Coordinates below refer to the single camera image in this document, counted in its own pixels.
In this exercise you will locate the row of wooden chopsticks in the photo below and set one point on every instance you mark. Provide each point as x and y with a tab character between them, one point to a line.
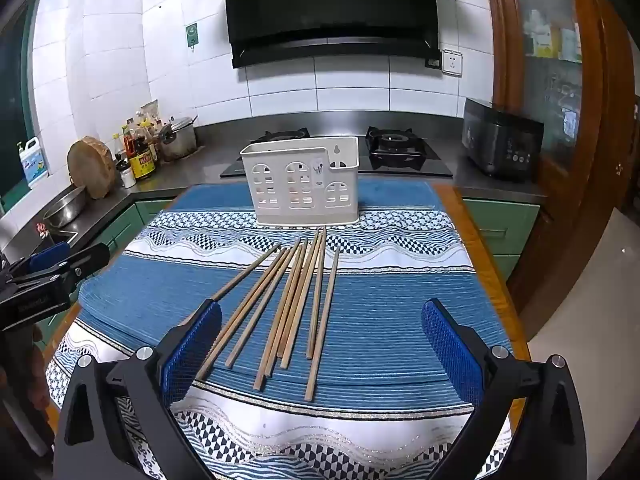
302	265

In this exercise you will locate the small white jar black lid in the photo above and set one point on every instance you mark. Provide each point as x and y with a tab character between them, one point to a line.
126	176

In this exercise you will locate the green base cabinet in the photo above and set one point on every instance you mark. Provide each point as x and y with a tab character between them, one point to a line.
120	230
500	220

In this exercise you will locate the cluster of condiment bottles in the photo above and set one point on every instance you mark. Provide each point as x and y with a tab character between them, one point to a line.
150	132

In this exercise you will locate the steel pressure cooker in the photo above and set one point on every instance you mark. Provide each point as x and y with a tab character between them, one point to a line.
180	142

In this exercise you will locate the black range hood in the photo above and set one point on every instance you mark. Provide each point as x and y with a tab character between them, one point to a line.
325	5

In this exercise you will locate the black glass gas stove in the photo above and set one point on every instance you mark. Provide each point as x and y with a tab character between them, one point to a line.
435	165

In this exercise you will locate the stainless steel bowl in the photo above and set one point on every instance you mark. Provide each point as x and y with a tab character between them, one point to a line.
65	207

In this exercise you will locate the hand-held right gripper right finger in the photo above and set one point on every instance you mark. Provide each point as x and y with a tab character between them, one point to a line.
450	350

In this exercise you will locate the person's left hand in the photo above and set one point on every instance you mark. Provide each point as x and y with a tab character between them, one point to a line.
37	360

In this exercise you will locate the large yellow label sauce bottle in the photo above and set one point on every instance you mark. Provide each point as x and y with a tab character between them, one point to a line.
142	162

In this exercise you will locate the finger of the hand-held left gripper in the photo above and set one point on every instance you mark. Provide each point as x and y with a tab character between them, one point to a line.
85	259
47	256

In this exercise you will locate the black rice cooker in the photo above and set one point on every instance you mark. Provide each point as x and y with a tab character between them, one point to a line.
500	135

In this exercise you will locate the beige seasoning packet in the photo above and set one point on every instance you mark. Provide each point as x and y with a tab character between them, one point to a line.
150	110

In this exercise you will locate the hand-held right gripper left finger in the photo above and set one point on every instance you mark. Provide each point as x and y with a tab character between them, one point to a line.
192	350

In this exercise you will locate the white wall socket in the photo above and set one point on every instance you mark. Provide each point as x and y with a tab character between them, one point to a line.
451	62

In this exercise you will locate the round wooden chopping board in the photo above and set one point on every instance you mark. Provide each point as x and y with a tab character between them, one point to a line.
90	167

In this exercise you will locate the green wall sticker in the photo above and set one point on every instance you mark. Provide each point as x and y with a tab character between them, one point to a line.
192	35

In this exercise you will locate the wooden framed glass door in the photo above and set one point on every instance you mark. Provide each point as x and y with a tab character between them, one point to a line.
505	35

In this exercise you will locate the black burner grate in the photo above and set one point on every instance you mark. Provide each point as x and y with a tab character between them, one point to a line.
380	150
270	136

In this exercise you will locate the white jug with blue label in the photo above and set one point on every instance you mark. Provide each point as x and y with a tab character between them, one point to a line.
32	165

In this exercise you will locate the white plastic chopstick holder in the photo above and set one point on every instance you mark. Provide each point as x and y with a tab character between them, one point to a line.
300	205

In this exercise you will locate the stainless steel sink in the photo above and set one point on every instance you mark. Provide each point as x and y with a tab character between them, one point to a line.
62	239

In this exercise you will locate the green framed window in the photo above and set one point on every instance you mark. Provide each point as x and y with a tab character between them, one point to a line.
15	110

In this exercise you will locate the blue patterned table mat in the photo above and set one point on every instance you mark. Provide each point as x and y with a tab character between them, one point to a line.
390	300

